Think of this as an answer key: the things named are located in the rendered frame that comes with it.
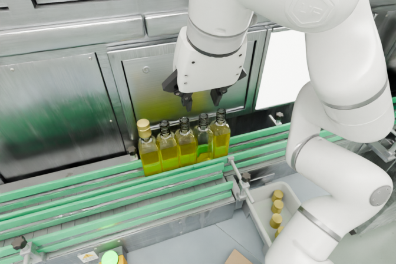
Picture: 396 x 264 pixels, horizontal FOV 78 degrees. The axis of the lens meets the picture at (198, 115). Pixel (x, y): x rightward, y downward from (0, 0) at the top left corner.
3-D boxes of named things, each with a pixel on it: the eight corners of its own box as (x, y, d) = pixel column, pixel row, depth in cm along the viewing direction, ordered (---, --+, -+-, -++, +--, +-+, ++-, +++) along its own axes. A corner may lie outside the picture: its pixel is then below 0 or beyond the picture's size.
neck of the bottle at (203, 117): (206, 123, 75) (206, 111, 72) (209, 129, 73) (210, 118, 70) (197, 125, 75) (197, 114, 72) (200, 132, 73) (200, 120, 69)
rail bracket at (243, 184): (231, 170, 88) (236, 147, 79) (253, 212, 76) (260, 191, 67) (224, 171, 87) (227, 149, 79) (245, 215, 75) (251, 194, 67)
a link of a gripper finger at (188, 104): (189, 76, 41) (186, 98, 47) (170, 79, 40) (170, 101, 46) (194, 92, 39) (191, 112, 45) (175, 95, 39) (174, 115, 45)
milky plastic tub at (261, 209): (280, 191, 96) (285, 178, 90) (316, 250, 80) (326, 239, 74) (239, 204, 92) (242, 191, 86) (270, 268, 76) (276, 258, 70)
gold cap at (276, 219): (281, 227, 84) (284, 221, 81) (272, 230, 83) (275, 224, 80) (276, 217, 86) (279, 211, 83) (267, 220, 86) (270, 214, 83)
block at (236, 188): (232, 184, 91) (234, 173, 86) (243, 207, 84) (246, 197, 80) (223, 187, 90) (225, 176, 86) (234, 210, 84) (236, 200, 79)
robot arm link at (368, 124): (323, 168, 29) (243, 121, 41) (356, 215, 43) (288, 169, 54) (403, 66, 30) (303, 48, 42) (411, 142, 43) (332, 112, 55)
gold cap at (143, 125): (149, 128, 70) (148, 116, 68) (152, 136, 68) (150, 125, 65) (137, 131, 70) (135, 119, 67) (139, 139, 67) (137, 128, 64)
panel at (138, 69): (335, 89, 108) (372, 10, 85) (340, 93, 106) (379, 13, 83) (129, 134, 87) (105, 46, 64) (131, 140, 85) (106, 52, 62)
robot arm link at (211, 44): (247, -10, 32) (241, 9, 34) (181, -3, 30) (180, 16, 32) (270, 31, 28) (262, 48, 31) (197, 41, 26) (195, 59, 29)
